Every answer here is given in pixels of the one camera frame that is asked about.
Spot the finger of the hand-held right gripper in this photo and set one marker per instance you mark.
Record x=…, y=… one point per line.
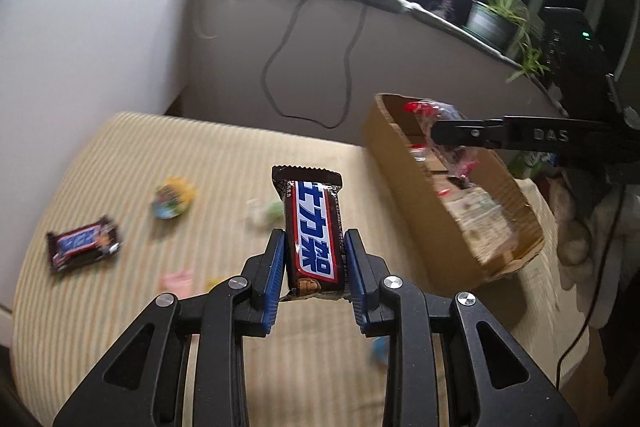
x=465, y=133

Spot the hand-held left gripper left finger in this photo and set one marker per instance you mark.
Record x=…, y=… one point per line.
x=276, y=277

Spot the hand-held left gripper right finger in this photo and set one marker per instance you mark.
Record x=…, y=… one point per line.
x=353, y=277

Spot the clear red snack packet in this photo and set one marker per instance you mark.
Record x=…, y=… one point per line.
x=440, y=114

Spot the brown chocolate bar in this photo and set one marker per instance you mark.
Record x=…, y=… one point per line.
x=82, y=244
x=315, y=227

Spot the cardboard box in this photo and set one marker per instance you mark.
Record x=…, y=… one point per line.
x=400, y=157

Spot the large clear cracker packet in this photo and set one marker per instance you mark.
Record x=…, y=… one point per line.
x=475, y=217

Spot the person's right hand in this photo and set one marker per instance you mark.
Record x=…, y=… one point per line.
x=575, y=227

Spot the small green candy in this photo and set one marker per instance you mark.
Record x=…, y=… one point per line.
x=265, y=212

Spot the green snack bag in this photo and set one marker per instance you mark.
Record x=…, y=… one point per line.
x=531, y=163

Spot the small blue candy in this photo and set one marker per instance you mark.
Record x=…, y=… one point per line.
x=380, y=351

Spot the potted spider plant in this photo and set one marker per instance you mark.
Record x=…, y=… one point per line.
x=487, y=24

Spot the small pink candy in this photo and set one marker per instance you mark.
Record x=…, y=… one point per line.
x=177, y=282

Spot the yellow wrapped candy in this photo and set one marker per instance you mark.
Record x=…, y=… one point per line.
x=172, y=199

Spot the striped cream blanket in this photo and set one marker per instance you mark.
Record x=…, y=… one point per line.
x=150, y=147

